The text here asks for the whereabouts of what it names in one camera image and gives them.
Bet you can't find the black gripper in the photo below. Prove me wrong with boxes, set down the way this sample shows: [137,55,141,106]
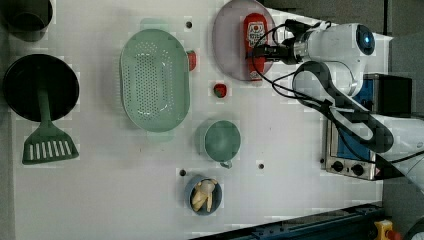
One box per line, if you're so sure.
[245,19,312,65]

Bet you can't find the red ketchup bottle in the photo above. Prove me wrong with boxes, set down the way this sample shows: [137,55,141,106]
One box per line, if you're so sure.
[243,13,268,81]

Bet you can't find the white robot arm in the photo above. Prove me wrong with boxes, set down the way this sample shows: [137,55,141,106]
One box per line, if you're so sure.
[246,19,424,188]

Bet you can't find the grey oval plate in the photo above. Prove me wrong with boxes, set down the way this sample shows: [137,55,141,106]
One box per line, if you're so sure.
[212,0,275,81]

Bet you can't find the red toy strawberry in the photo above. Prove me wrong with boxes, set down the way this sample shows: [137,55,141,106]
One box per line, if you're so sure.
[213,83,227,98]

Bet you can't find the green perforated colander basket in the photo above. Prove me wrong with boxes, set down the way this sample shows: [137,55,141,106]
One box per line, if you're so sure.
[119,18,190,142]

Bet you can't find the yellow banana pieces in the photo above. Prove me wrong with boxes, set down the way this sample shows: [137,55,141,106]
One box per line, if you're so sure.
[191,179,217,213]

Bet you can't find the blue bowl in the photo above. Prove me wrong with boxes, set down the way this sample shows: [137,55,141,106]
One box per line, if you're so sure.
[184,175,223,216]

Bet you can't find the yellow red emergency button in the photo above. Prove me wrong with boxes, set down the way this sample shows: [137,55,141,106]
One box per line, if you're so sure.
[374,220,402,240]

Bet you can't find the black frying pan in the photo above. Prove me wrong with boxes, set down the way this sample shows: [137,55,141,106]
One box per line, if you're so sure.
[3,54,80,122]

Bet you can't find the green slotted spatula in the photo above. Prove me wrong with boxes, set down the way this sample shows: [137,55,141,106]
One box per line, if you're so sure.
[22,89,79,165]

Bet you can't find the dark grey pot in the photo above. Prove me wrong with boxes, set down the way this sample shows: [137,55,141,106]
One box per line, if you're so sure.
[1,0,53,42]

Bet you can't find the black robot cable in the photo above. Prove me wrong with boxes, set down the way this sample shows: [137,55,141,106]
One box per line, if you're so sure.
[250,20,424,165]

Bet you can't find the green cup with handle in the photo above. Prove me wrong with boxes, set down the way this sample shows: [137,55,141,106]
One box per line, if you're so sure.
[194,119,241,169]

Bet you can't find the teal metal frame rail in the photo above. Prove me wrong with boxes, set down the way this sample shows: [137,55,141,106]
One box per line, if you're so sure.
[190,204,385,240]

